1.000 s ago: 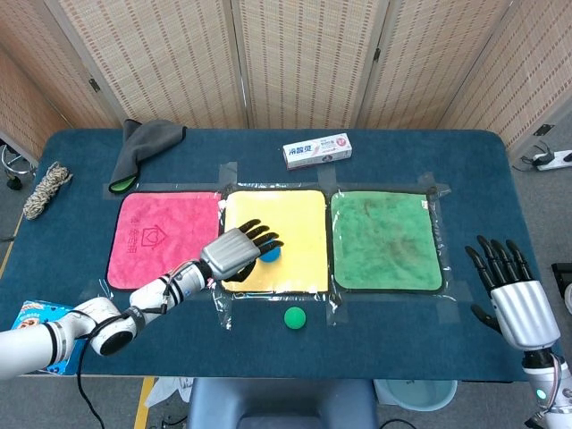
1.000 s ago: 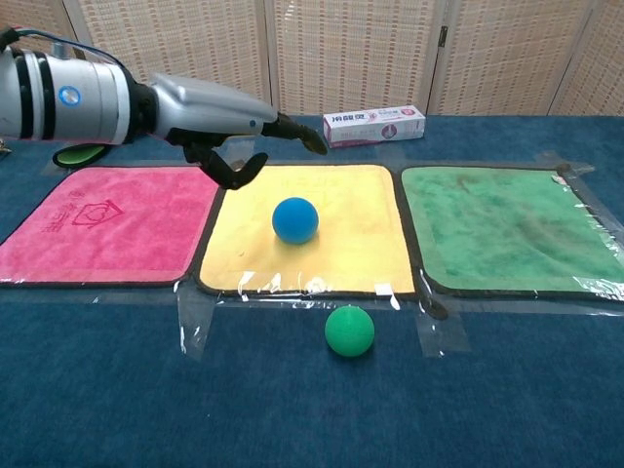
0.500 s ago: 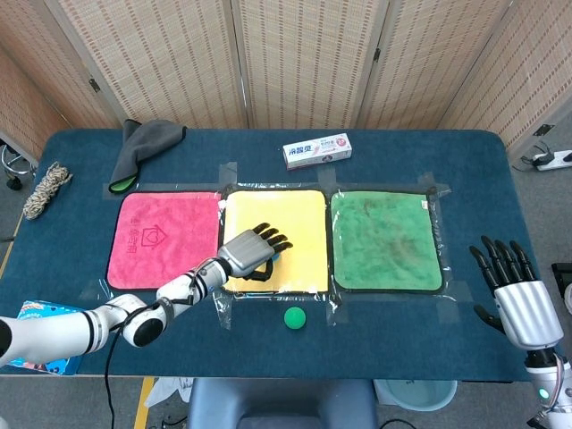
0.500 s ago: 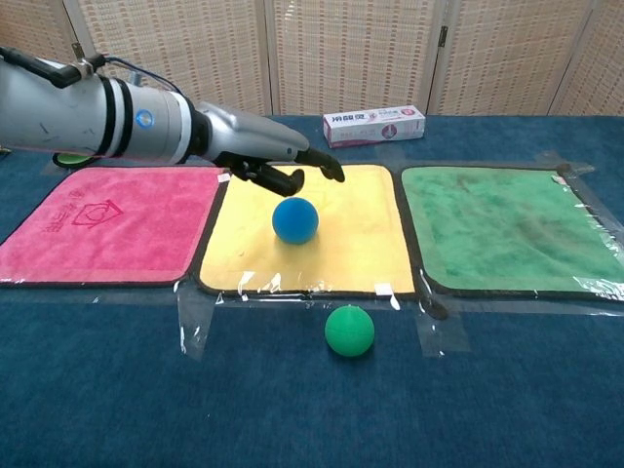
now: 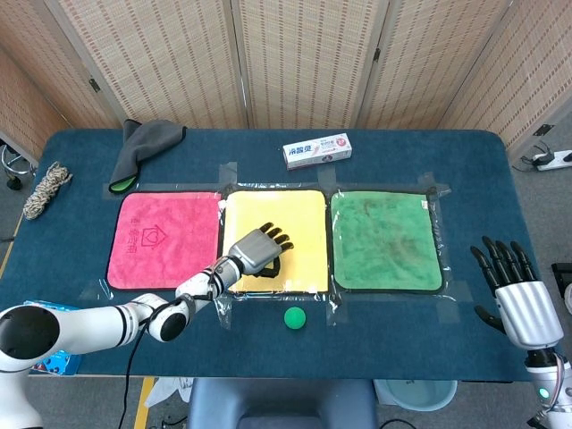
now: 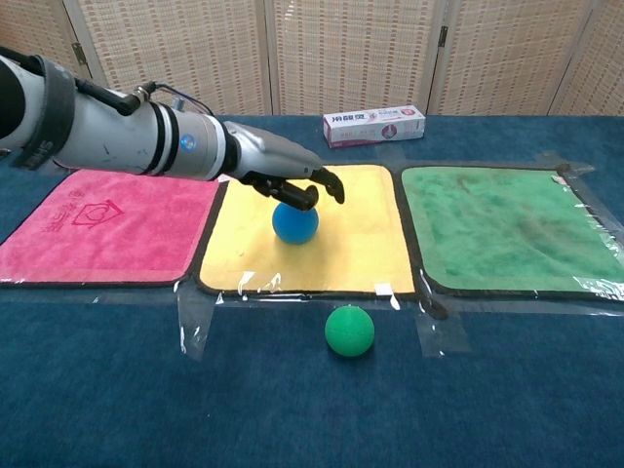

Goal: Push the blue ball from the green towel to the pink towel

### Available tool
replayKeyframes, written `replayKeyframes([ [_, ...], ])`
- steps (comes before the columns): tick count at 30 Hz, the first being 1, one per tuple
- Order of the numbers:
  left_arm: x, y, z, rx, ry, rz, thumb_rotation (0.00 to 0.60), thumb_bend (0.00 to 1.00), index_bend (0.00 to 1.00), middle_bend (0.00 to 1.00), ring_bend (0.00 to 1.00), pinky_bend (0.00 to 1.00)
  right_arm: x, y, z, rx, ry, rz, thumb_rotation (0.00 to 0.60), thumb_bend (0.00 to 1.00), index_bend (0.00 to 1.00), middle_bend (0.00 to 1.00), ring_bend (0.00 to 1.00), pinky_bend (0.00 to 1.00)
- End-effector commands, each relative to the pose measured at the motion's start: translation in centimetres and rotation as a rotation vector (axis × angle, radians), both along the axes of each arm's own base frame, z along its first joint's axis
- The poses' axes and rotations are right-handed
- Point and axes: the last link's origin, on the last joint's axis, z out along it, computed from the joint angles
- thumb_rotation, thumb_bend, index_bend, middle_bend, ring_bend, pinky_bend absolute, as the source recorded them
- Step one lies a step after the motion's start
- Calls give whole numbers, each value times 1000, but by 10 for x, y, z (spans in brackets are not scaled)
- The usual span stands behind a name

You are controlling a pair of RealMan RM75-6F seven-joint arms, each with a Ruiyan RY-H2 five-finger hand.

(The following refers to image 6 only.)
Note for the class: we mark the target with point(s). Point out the blue ball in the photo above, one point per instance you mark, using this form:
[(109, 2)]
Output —
[(295, 224)]

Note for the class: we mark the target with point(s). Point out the white toothpaste box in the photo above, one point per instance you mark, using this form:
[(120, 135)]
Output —
[(375, 128)]

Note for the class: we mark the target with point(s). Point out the yellow towel mat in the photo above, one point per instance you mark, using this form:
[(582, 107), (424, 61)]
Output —
[(341, 244)]

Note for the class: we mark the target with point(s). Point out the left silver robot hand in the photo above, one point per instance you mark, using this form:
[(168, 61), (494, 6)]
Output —
[(278, 163)]

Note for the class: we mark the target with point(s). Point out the pink towel mat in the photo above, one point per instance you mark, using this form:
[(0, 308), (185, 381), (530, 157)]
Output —
[(107, 229)]

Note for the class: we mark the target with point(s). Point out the green ball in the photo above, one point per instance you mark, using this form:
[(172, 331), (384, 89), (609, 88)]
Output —
[(349, 331)]

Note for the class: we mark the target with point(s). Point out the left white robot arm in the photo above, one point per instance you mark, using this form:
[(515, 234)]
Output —
[(112, 131)]

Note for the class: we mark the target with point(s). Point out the green towel mat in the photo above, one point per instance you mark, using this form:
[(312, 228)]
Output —
[(507, 234)]

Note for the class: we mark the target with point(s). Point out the woven folding screen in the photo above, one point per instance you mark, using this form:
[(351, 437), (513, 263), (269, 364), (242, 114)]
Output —
[(312, 53)]

